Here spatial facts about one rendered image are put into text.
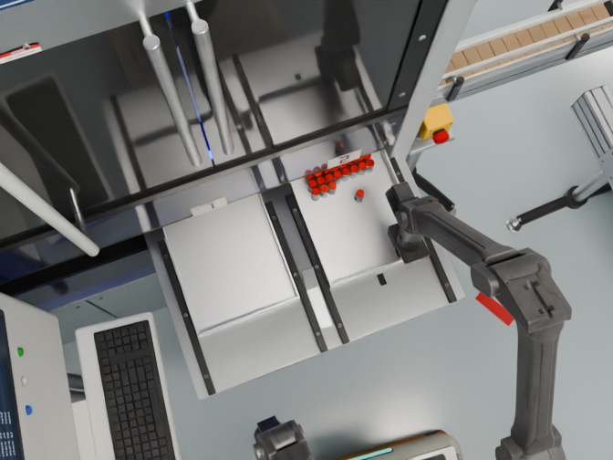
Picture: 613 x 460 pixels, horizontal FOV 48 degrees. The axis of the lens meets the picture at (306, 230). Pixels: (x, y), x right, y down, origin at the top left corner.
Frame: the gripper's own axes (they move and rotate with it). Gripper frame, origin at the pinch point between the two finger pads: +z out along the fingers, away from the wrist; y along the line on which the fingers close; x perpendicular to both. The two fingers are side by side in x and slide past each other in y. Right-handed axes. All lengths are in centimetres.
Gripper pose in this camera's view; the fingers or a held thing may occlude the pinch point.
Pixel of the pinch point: (404, 255)
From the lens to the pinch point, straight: 170.5
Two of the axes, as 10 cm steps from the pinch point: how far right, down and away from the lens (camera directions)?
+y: -3.5, -8.6, 3.8
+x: -9.4, 3.3, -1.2
